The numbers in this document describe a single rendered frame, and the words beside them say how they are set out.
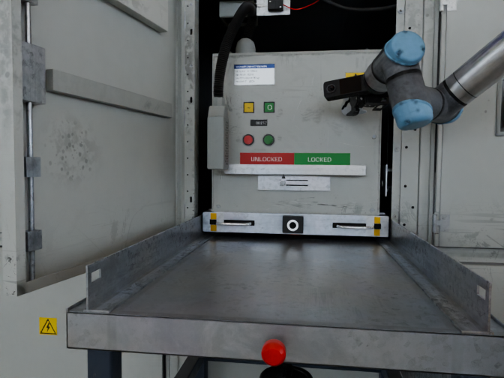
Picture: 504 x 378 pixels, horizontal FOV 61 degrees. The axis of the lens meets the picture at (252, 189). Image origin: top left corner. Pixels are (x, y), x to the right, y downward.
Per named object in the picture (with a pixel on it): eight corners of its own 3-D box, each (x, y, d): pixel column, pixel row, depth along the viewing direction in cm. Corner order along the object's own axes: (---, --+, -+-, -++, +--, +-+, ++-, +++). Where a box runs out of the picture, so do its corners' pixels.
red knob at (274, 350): (285, 370, 55) (285, 345, 55) (260, 368, 55) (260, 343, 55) (286, 355, 59) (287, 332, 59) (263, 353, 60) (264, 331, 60)
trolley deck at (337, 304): (514, 379, 56) (517, 333, 55) (66, 348, 64) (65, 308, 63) (402, 262, 123) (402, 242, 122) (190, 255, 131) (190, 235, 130)
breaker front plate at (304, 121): (378, 220, 122) (382, 50, 119) (211, 217, 128) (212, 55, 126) (377, 220, 123) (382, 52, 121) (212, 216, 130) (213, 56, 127)
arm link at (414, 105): (450, 121, 92) (436, 73, 94) (424, 116, 84) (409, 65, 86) (416, 134, 98) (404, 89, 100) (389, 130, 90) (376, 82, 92)
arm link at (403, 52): (397, 66, 86) (387, 28, 87) (375, 90, 96) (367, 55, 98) (433, 62, 87) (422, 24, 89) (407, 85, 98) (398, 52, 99)
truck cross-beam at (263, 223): (388, 237, 122) (388, 216, 121) (202, 231, 129) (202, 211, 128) (385, 234, 127) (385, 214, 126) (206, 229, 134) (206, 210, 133)
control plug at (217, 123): (223, 169, 117) (224, 104, 116) (206, 169, 117) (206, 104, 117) (229, 169, 125) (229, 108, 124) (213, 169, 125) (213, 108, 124)
